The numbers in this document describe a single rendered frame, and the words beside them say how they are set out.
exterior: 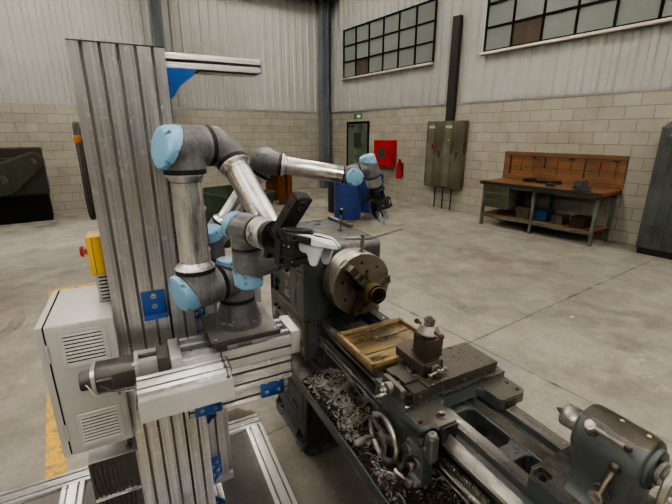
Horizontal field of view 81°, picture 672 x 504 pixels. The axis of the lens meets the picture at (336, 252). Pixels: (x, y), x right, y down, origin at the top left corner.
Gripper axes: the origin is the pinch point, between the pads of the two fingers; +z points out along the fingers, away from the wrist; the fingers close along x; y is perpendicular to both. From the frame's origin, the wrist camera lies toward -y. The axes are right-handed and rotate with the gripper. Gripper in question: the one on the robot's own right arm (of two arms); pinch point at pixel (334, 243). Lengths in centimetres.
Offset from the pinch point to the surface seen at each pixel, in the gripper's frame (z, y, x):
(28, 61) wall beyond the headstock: -1081, -179, -170
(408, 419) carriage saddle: -2, 62, -48
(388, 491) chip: -8, 96, -52
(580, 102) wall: -125, -177, -755
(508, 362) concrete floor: -31, 122, -266
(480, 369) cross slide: 7, 51, -80
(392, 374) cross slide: -15, 54, -56
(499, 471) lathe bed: 26, 66, -54
